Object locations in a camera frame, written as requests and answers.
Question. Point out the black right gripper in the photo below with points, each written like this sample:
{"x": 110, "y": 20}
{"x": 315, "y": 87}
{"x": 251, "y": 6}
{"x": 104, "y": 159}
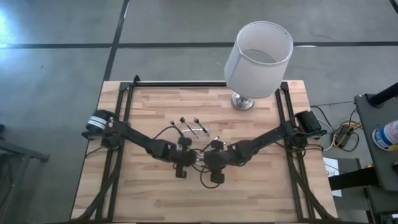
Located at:
{"x": 214, "y": 160}

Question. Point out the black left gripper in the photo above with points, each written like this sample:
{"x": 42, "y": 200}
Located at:
{"x": 185, "y": 158}

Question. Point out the small grey-tip makeup brush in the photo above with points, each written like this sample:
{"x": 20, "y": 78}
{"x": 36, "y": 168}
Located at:
{"x": 216, "y": 138}

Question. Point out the clear acrylic brush organizer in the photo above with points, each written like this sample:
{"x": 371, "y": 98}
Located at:
{"x": 203, "y": 137}

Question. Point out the flat-head black makeup brush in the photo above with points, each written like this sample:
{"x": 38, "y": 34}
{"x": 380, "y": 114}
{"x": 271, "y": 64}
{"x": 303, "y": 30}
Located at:
{"x": 188, "y": 127}

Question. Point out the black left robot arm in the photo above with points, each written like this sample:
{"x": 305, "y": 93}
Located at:
{"x": 140, "y": 141}

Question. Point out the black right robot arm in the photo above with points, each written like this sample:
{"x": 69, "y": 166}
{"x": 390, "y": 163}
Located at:
{"x": 264, "y": 138}

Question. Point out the silver table lamp white shade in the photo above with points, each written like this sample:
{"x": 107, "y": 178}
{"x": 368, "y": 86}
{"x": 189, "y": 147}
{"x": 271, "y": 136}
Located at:
{"x": 258, "y": 62}

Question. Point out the white paper sheet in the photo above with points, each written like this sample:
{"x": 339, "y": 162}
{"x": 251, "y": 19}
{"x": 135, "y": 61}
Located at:
{"x": 332, "y": 168}

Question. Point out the black power brick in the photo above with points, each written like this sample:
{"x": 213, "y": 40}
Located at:
{"x": 343, "y": 134}

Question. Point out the black metal beam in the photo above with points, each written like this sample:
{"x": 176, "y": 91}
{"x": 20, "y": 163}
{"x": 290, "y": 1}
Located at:
{"x": 351, "y": 179}

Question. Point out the grey cart with pole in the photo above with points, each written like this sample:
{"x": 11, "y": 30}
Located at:
{"x": 370, "y": 140}

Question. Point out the black metal stand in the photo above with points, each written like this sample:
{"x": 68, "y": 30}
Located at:
{"x": 18, "y": 152}

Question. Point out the white canister blue label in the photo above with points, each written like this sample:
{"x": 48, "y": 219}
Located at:
{"x": 387, "y": 135}

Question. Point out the black aluminium rig frame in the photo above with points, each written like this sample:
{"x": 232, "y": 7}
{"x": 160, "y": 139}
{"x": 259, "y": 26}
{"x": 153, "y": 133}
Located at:
{"x": 180, "y": 84}

